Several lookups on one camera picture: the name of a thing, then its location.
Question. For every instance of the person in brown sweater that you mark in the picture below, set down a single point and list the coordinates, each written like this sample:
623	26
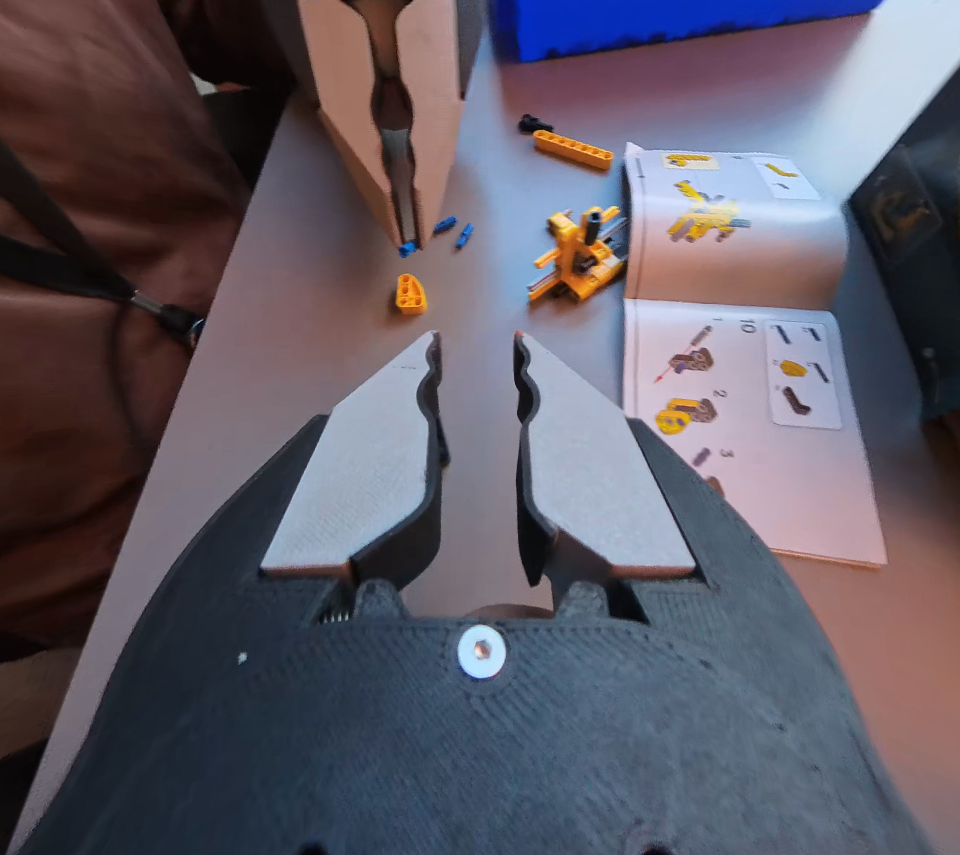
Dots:
75	457

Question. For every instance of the dark lego box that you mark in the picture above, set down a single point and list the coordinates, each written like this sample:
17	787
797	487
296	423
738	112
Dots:
907	232

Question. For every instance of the yellow lego assembly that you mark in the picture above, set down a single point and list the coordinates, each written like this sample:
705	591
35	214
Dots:
577	262

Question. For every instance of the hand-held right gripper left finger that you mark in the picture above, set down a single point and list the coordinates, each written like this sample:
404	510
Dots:
360	487

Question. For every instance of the small black lego pin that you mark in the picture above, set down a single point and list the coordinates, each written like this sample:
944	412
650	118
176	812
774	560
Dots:
532	123

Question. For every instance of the lego instruction booklet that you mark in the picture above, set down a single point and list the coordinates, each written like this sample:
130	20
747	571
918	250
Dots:
750	255

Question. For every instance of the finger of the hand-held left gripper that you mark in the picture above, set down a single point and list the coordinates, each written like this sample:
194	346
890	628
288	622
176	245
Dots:
337	67
435	67

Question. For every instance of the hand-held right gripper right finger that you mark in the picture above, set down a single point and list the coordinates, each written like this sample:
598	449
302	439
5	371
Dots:
600	487

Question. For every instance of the small yellow lego piece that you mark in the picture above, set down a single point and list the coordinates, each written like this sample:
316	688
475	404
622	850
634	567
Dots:
410	294

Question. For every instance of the long yellow lego beam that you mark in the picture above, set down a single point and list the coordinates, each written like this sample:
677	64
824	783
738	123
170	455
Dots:
574	150

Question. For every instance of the blue lego pin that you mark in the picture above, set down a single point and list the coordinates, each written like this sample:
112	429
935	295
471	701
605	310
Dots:
445	223
464	235
406	249

